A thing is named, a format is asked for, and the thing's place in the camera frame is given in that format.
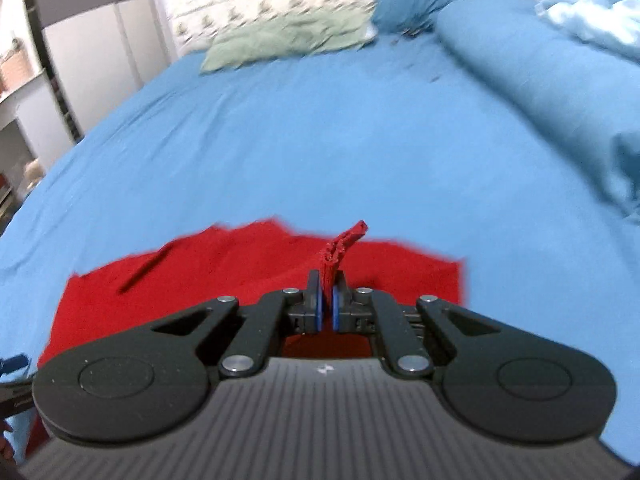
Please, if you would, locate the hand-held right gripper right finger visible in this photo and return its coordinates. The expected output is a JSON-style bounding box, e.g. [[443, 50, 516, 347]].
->
[[330, 270, 502, 379]]

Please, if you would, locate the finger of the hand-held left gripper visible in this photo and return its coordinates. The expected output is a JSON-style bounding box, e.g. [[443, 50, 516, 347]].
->
[[0, 354, 37, 418]]

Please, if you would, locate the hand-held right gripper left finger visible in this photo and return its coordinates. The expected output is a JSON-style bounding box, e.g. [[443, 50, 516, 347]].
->
[[150, 270, 324, 377]]

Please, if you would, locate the red cloth garment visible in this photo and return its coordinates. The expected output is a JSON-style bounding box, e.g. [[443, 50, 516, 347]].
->
[[25, 217, 469, 463]]

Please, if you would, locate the bed with blue sheet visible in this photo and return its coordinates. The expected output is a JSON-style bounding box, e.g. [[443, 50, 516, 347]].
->
[[0, 0, 640, 467]]

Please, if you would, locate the white open shelf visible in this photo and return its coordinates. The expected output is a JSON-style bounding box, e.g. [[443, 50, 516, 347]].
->
[[0, 35, 76, 233]]

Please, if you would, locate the green pillow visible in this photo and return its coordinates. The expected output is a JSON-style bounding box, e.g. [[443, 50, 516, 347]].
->
[[200, 10, 372, 74]]

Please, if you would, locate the woven basket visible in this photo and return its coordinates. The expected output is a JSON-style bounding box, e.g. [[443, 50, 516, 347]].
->
[[0, 40, 37, 92]]

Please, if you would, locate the rolled blue duvet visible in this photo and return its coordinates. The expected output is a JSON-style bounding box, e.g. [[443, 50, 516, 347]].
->
[[434, 0, 640, 222]]

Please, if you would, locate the white patterned pillow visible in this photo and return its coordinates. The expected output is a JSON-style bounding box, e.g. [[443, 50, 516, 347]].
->
[[169, 0, 379, 57]]

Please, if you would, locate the white wardrobe with grey band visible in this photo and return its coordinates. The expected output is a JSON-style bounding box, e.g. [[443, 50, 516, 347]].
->
[[31, 0, 179, 137]]

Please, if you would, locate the light blue blanket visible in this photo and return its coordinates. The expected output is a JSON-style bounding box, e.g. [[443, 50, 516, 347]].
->
[[534, 0, 640, 62]]

